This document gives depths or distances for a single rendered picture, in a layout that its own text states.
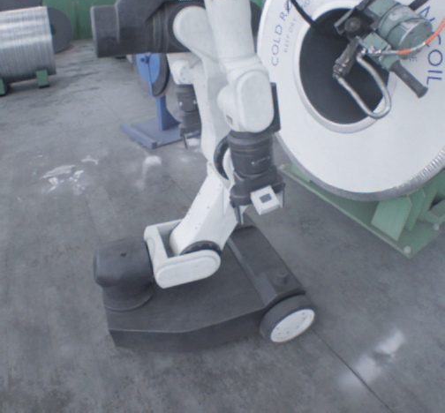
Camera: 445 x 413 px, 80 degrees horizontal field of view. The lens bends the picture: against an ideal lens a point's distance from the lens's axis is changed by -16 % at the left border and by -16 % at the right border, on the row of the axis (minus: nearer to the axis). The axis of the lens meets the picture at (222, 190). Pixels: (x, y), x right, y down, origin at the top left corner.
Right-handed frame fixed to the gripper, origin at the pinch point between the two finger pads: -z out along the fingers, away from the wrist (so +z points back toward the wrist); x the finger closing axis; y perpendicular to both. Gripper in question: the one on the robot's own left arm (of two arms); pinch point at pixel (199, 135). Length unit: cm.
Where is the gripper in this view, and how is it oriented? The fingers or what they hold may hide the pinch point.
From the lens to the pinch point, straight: 106.8
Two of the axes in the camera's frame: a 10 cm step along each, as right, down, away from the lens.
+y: -3.6, -4.9, 7.9
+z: -1.8, -8.0, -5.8
